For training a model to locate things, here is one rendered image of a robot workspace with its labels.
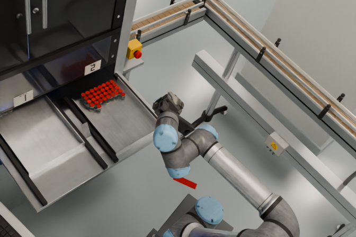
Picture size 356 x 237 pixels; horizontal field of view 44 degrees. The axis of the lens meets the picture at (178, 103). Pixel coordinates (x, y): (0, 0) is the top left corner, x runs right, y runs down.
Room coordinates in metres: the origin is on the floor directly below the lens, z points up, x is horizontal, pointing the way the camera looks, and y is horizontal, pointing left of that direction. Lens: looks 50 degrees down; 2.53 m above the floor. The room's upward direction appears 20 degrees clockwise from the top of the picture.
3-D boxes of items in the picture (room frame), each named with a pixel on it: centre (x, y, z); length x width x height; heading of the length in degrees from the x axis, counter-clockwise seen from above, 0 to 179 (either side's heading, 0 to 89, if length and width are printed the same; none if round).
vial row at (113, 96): (1.23, 0.32, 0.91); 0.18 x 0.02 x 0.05; 147
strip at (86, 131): (1.01, 0.29, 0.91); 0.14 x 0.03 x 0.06; 56
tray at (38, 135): (0.96, 0.53, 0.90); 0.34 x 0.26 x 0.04; 57
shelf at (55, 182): (1.07, 0.38, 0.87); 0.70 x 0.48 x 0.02; 147
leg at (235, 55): (2.02, -0.23, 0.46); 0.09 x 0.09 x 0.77; 57
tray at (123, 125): (1.19, 0.24, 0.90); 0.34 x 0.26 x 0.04; 57
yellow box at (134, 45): (1.52, 0.31, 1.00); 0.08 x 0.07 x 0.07; 57
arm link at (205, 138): (0.81, -0.30, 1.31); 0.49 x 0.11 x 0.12; 61
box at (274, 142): (1.68, -0.64, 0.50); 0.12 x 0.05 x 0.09; 57
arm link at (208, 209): (0.83, -0.25, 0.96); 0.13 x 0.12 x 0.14; 151
